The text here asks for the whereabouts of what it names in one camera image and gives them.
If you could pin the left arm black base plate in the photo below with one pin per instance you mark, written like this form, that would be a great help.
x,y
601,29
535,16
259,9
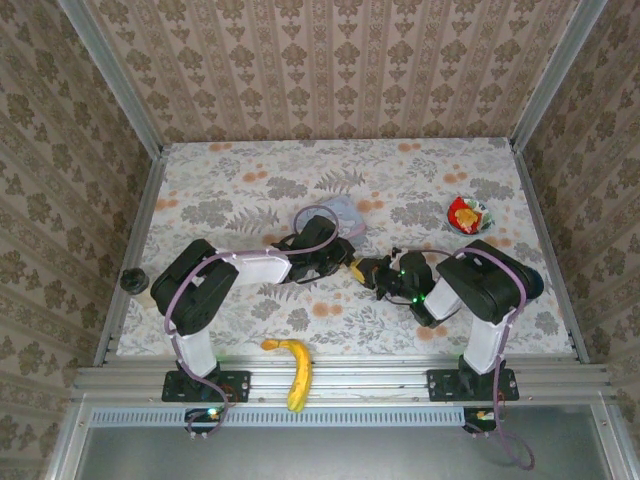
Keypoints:
x,y
235,385

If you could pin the dark blue cup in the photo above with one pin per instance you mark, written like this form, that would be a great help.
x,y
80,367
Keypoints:
x,y
535,285

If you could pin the black round knob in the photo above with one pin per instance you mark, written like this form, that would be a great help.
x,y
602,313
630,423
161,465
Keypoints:
x,y
134,280

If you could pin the yellow banana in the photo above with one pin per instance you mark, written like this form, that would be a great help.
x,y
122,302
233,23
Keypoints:
x,y
300,370

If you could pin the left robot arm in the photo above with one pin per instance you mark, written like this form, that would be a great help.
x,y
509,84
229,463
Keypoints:
x,y
200,285

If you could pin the bowl with red snack packet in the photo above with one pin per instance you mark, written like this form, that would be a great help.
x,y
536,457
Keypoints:
x,y
467,215

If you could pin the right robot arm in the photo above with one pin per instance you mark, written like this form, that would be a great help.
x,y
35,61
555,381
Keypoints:
x,y
480,285

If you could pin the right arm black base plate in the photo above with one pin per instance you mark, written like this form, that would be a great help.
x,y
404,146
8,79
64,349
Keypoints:
x,y
445,385

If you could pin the floral tablecloth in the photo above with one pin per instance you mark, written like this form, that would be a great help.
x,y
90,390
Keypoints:
x,y
250,180

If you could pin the aluminium mounting rail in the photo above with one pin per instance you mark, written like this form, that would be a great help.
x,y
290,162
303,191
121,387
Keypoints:
x,y
360,377

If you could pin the aluminium side rail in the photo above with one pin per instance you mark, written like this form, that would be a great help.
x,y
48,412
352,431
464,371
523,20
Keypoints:
x,y
537,210
145,210

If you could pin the aluminium frame post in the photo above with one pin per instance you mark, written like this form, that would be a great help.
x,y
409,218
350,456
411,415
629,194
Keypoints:
x,y
555,75
115,75

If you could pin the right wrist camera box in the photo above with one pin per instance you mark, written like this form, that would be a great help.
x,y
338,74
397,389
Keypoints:
x,y
398,254

